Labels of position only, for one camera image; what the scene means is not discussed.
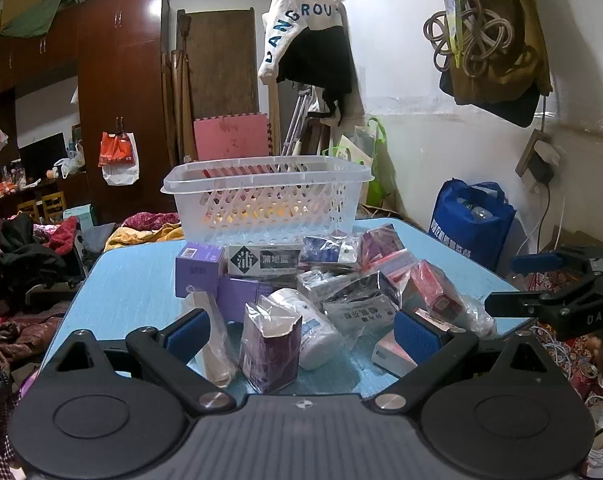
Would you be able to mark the small bagged white box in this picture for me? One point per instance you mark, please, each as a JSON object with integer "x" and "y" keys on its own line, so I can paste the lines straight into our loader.
{"x": 319, "y": 282}

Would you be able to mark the bagged black white box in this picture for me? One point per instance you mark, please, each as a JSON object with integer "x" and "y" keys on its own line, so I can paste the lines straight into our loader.
{"x": 364, "y": 302}

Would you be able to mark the blue tote bag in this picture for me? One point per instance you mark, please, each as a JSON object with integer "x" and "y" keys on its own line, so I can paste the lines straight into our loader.
{"x": 469, "y": 230}

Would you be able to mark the magenta cloth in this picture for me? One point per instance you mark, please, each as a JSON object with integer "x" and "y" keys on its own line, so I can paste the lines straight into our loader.
{"x": 151, "y": 220}

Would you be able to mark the pile of dark clothes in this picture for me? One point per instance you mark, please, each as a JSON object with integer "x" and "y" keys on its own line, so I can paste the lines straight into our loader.
{"x": 26, "y": 265}

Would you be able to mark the brown wooden board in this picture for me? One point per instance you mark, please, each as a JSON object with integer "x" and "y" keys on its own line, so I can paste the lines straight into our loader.
{"x": 221, "y": 60}

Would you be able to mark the bagged dark blue box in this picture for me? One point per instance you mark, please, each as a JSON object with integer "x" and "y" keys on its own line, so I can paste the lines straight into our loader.
{"x": 329, "y": 250}

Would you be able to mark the black television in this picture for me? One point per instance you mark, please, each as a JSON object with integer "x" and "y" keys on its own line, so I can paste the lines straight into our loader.
{"x": 43, "y": 155}

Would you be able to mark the white lettered hoodie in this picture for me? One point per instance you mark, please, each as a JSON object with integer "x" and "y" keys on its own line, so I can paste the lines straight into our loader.
{"x": 294, "y": 20}

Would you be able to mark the white wrapped roll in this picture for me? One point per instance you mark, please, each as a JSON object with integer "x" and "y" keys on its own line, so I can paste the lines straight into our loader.
{"x": 314, "y": 330}

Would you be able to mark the red drink can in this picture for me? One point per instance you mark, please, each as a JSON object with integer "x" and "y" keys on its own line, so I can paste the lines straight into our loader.
{"x": 584, "y": 377}

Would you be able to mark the bagged red box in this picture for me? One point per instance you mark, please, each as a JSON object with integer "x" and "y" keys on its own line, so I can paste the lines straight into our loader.
{"x": 436, "y": 290}

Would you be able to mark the wall power adapter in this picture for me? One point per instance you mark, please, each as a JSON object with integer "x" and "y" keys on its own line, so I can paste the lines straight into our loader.
{"x": 539, "y": 160}

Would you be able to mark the pink foam mat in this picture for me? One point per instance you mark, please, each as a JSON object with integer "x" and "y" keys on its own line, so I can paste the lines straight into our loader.
{"x": 231, "y": 137}

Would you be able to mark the orange and white plastic bag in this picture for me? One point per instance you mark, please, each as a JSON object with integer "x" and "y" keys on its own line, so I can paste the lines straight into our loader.
{"x": 118, "y": 157}

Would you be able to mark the bagged beige packet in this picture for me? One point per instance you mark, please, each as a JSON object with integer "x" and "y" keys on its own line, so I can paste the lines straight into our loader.
{"x": 209, "y": 350}

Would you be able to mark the green cloth bundle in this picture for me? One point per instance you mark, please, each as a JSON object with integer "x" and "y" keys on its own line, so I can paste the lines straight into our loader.
{"x": 36, "y": 17}

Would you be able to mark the white and pink box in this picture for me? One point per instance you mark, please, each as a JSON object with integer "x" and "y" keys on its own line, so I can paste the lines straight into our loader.
{"x": 391, "y": 355}

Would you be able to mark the brown wooden wardrobe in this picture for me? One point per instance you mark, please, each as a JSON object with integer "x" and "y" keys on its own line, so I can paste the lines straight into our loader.
{"x": 116, "y": 85}

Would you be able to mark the white plastic lattice basket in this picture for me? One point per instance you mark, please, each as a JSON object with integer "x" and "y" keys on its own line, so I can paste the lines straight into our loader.
{"x": 269, "y": 195}

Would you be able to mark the black hanging garment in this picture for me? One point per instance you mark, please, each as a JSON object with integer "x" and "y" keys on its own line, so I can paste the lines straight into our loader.
{"x": 319, "y": 60}

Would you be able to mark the metal crutches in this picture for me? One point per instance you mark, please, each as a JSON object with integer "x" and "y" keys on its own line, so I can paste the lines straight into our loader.
{"x": 299, "y": 120}

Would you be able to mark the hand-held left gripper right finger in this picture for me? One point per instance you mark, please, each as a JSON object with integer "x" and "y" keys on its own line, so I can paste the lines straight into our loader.
{"x": 417, "y": 336}

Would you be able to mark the light purple box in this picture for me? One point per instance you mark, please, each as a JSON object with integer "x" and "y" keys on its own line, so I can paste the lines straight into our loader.
{"x": 199, "y": 267}
{"x": 236, "y": 300}

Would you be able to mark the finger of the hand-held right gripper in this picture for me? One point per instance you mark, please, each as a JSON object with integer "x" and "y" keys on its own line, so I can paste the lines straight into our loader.
{"x": 516, "y": 304}
{"x": 534, "y": 262}

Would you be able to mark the bagged dark purple box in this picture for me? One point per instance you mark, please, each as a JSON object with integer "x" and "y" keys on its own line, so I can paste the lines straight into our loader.
{"x": 271, "y": 347}

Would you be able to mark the bagged magenta box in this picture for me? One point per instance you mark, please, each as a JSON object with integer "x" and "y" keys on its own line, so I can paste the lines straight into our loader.
{"x": 381, "y": 245}

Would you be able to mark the yellow blanket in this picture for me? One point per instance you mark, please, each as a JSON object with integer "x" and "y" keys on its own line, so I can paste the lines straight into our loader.
{"x": 141, "y": 237}

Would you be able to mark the light teal box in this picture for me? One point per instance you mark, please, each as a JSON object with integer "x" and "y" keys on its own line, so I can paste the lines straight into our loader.
{"x": 77, "y": 215}

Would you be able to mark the green shopping bag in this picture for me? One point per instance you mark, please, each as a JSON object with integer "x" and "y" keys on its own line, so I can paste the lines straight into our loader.
{"x": 379, "y": 170}

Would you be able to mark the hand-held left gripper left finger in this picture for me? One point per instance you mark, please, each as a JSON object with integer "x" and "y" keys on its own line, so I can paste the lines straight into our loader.
{"x": 187, "y": 331}

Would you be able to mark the black and white box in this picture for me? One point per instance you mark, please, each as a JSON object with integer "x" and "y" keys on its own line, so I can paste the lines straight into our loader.
{"x": 264, "y": 260}

